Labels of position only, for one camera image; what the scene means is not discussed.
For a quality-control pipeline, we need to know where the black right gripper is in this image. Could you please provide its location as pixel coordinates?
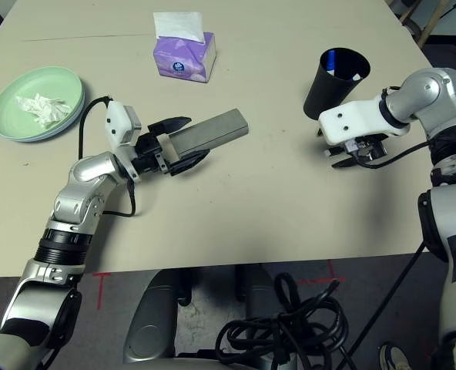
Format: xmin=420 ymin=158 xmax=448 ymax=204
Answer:
xmin=326 ymin=133 xmax=389 ymax=170

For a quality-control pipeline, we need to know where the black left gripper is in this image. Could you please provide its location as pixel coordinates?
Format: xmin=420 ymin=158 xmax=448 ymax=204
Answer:
xmin=131 ymin=114 xmax=210 ymax=177

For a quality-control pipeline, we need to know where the grey glasses case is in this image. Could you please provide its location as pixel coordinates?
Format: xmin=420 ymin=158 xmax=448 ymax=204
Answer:
xmin=167 ymin=109 xmax=250 ymax=162

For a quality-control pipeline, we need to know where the white tissue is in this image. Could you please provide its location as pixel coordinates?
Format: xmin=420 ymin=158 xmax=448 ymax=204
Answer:
xmin=15 ymin=92 xmax=73 ymax=128

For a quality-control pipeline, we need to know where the light green plate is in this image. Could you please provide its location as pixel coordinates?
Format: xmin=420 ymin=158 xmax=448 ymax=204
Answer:
xmin=0 ymin=66 xmax=85 ymax=140

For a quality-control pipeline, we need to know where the black cup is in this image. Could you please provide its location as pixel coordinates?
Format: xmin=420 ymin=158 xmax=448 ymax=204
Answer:
xmin=303 ymin=47 xmax=371 ymax=120

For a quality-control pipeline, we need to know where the purple tissue pack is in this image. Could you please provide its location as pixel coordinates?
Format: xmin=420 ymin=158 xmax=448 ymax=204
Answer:
xmin=153 ymin=11 xmax=217 ymax=84

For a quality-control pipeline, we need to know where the grey robot right leg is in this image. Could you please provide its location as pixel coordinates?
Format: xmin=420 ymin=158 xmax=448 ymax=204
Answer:
xmin=235 ymin=265 xmax=290 ymax=321

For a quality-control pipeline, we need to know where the grey robot leg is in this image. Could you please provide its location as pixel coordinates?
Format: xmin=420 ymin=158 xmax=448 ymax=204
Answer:
xmin=235 ymin=265 xmax=290 ymax=321
xmin=122 ymin=269 xmax=193 ymax=365

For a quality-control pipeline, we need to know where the wooden chair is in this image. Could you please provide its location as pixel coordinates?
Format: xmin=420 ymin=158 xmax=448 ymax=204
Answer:
xmin=399 ymin=0 xmax=451 ymax=47

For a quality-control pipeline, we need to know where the grey robot left leg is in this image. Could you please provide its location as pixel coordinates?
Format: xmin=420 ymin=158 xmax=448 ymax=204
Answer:
xmin=122 ymin=269 xmax=193 ymax=365

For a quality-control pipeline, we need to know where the white sneaker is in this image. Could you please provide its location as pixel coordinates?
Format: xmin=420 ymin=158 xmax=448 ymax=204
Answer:
xmin=377 ymin=343 xmax=408 ymax=370

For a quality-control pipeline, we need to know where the grey robot torso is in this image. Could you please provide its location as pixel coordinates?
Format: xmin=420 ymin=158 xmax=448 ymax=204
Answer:
xmin=173 ymin=354 xmax=302 ymax=370

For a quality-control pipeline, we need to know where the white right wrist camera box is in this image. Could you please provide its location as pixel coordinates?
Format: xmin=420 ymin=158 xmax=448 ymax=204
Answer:
xmin=318 ymin=98 xmax=411 ymax=146

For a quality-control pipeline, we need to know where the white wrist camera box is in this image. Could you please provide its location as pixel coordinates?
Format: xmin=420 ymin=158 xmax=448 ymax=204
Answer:
xmin=318 ymin=98 xmax=411 ymax=146
xmin=104 ymin=100 xmax=143 ymax=151

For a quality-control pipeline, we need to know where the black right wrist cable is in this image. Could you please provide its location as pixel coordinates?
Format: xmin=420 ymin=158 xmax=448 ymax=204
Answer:
xmin=347 ymin=139 xmax=435 ymax=358

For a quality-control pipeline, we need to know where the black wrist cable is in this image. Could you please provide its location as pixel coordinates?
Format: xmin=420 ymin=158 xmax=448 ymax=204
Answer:
xmin=347 ymin=139 xmax=435 ymax=358
xmin=78 ymin=96 xmax=137 ymax=219

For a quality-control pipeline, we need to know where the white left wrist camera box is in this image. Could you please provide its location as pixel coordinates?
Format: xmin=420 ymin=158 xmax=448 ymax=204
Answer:
xmin=104 ymin=100 xmax=143 ymax=151

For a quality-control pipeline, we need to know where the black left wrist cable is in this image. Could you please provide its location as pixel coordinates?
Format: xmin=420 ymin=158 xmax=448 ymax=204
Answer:
xmin=78 ymin=96 xmax=137 ymax=219

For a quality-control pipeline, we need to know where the black cable bundle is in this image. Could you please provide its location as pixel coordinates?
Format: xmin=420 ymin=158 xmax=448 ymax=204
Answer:
xmin=215 ymin=272 xmax=352 ymax=370

